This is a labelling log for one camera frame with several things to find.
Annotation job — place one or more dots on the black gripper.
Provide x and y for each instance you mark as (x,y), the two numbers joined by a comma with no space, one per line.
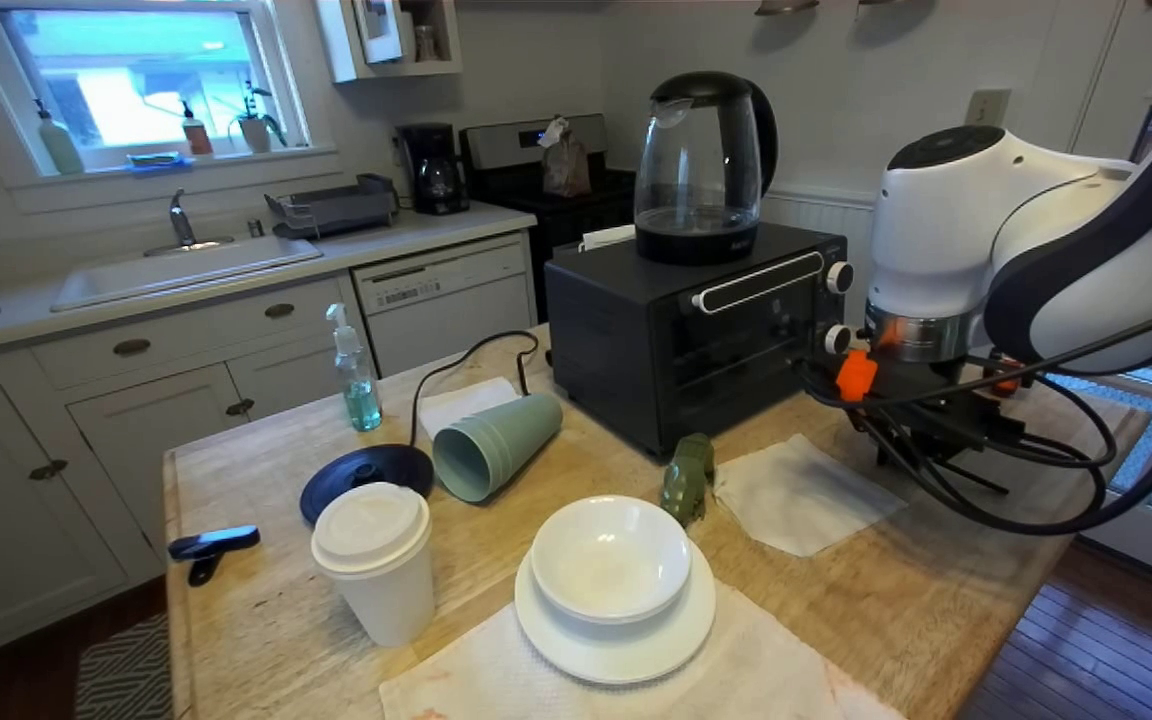
(940,426)

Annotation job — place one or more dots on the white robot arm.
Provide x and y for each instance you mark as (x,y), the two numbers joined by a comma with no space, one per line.
(948,225)

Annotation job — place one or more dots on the green toy figure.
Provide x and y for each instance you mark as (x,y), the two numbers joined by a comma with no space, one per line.
(685,481)

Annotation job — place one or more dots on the black toaster oven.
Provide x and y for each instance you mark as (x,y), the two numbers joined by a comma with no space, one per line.
(658,345)

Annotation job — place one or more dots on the white cloth towel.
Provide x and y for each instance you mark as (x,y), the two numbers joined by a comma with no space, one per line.
(760,666)

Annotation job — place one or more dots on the white bowl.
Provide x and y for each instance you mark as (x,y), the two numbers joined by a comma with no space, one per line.
(609,563)

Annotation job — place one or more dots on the glass electric kettle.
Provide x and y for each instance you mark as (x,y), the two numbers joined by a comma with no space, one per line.
(699,162)

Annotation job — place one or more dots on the white plate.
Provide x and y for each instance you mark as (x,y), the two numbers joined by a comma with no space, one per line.
(617,656)

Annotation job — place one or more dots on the black kitchen stove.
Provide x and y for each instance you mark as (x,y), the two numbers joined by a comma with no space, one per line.
(579,222)

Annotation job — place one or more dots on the green plastic cup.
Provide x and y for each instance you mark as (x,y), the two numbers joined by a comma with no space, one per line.
(503,445)

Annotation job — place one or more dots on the brown paper bag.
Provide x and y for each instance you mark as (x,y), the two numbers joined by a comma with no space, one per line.
(566,162)

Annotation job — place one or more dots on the small white paper sheet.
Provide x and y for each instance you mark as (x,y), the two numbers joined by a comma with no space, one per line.
(463,406)

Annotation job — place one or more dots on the white dishwasher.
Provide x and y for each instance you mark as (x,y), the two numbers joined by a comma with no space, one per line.
(448,306)

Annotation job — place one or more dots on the black coffee maker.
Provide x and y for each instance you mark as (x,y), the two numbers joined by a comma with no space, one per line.
(433,166)

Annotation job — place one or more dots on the white lidded paper cup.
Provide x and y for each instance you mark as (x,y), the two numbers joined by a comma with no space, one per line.
(383,575)

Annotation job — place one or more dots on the clear teal spray bottle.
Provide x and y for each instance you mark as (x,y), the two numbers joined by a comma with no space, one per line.
(362,400)

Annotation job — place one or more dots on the dark blue plate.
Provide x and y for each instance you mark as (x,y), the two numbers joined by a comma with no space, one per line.
(362,471)

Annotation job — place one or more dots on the grey dish rack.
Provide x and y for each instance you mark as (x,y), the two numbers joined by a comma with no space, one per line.
(335,205)

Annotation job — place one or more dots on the framed picture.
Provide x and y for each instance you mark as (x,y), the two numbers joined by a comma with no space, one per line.
(378,30)

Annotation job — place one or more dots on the black and blue marker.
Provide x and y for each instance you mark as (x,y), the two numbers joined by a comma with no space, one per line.
(217,543)

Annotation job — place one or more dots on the windowsill spray bottle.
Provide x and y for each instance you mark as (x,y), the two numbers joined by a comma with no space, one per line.
(257,126)

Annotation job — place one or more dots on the white kitchen sink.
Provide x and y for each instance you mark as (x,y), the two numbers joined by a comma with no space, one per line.
(178,270)

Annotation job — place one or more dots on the metal sink faucet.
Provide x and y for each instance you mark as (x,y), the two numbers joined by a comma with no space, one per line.
(183,222)

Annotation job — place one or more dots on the brown pump bottle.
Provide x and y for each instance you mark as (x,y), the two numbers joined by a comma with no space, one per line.
(197,133)

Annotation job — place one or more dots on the white kitchen cabinet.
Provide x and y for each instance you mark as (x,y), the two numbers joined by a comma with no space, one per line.
(139,414)

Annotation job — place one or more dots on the blue sponge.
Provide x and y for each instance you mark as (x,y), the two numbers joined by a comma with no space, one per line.
(158,162)

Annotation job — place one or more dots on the patterned floor rug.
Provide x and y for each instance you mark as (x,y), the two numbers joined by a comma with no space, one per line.
(129,675)

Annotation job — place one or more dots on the kitchen window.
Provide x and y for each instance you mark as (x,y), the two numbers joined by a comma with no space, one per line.
(123,81)

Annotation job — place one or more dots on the white soap bottle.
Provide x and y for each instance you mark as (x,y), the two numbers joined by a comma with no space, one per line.
(62,146)

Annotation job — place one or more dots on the orange plastic mount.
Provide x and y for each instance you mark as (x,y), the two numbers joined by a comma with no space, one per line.
(857,378)

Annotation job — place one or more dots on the wall light switch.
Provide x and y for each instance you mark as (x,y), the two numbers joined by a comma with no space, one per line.
(987,105)

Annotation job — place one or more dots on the white wall shelf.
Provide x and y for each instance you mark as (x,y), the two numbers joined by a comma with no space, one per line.
(338,41)

